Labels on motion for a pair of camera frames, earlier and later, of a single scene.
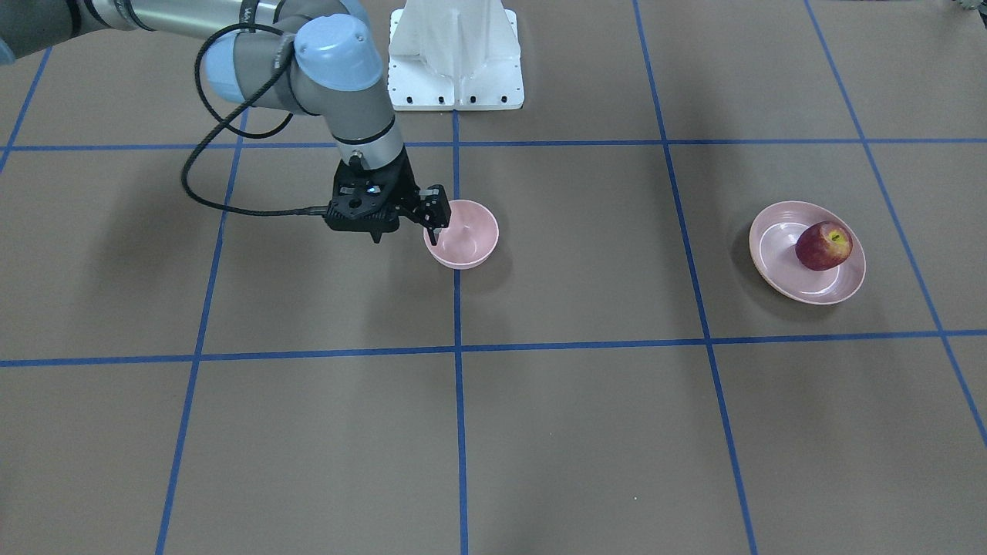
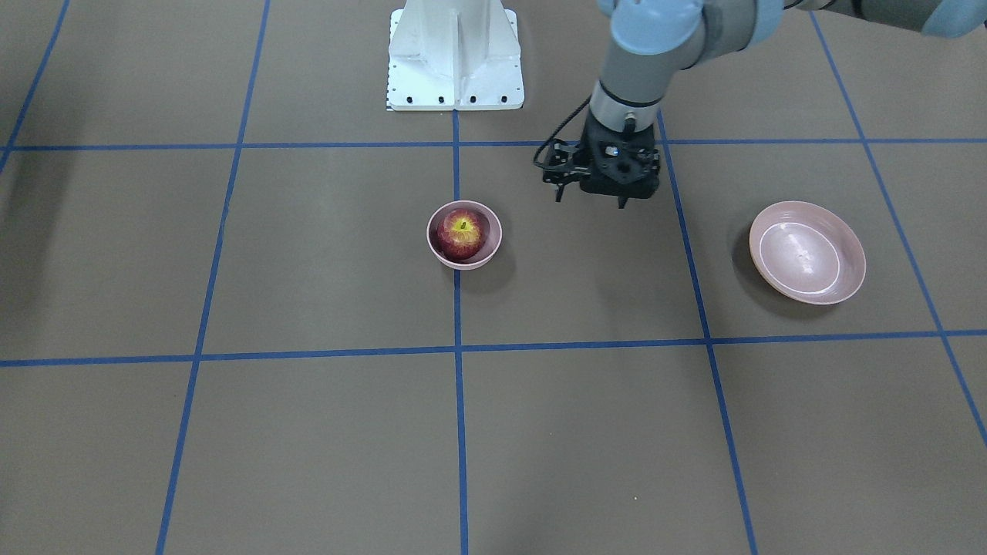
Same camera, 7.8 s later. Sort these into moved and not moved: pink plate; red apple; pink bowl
Moved: red apple
Not moved: pink bowl; pink plate
